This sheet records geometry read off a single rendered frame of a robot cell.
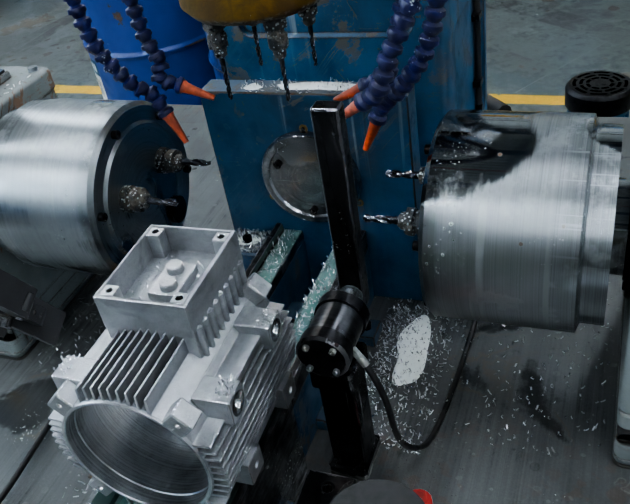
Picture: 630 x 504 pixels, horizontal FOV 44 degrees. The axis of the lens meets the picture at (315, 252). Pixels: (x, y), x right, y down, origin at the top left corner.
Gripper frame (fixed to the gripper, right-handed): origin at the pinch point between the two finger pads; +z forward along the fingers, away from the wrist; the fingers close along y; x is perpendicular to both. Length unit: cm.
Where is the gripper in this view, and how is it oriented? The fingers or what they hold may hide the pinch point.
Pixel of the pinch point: (8, 313)
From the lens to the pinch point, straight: 69.9
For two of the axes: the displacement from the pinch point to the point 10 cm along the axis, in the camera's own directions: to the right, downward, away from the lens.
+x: -2.1, 9.2, -3.2
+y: -9.3, -0.9, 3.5
